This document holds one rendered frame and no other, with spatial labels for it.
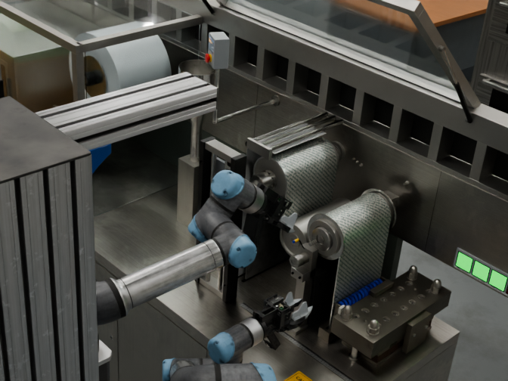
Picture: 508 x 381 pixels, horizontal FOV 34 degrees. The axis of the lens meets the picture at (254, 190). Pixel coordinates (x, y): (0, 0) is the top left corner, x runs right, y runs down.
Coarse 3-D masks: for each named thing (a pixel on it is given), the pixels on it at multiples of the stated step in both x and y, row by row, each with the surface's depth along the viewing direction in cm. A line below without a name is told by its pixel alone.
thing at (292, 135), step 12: (312, 120) 275; (324, 120) 274; (276, 132) 265; (288, 132) 264; (300, 132) 268; (312, 132) 266; (324, 132) 271; (252, 144) 258; (264, 144) 257; (276, 144) 257; (288, 144) 260; (264, 156) 256
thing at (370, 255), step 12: (372, 240) 260; (384, 240) 265; (360, 252) 258; (372, 252) 263; (384, 252) 269; (348, 264) 256; (360, 264) 261; (372, 264) 266; (336, 276) 254; (348, 276) 259; (360, 276) 264; (372, 276) 270; (336, 288) 256; (348, 288) 262; (360, 288) 267; (336, 300) 260
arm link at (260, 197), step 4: (256, 188) 217; (260, 192) 218; (256, 196) 221; (260, 196) 218; (264, 196) 219; (256, 200) 216; (260, 200) 218; (252, 204) 216; (256, 204) 217; (260, 204) 218; (248, 208) 216; (252, 208) 217; (256, 208) 218; (248, 212) 219; (252, 212) 219
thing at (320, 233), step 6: (318, 228) 249; (324, 228) 249; (312, 234) 252; (318, 234) 251; (324, 234) 248; (330, 234) 248; (318, 240) 252; (324, 240) 249; (330, 240) 248; (318, 246) 252; (324, 246) 250; (330, 246) 249
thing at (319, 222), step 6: (390, 210) 263; (312, 222) 252; (318, 222) 250; (324, 222) 248; (312, 228) 253; (330, 228) 247; (336, 234) 247; (336, 240) 247; (336, 246) 248; (324, 252) 252; (330, 252) 250
